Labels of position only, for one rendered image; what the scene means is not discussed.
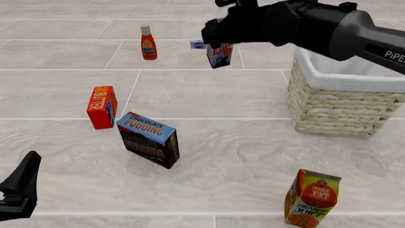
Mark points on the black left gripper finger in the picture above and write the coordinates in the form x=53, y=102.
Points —
x=25, y=173

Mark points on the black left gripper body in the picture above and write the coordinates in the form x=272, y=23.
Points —
x=16, y=207

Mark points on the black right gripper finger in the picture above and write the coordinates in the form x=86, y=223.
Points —
x=211, y=33

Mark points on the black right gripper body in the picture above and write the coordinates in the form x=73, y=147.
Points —
x=250, y=26

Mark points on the blue and white milk carton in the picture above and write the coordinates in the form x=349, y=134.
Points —
x=219, y=57

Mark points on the grey and black right robot arm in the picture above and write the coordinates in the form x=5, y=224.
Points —
x=348, y=31

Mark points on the wicker basket with white liner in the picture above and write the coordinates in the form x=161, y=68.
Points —
x=335, y=104

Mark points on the small blue and white box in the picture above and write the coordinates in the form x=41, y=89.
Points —
x=196, y=44

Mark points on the red ketchup bottle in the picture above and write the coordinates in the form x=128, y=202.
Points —
x=148, y=46

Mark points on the red butter box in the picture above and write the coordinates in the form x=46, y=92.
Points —
x=100, y=109

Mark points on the chocolate pudding box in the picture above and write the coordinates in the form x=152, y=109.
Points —
x=148, y=140

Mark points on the orange juice carton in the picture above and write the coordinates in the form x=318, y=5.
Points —
x=311, y=199

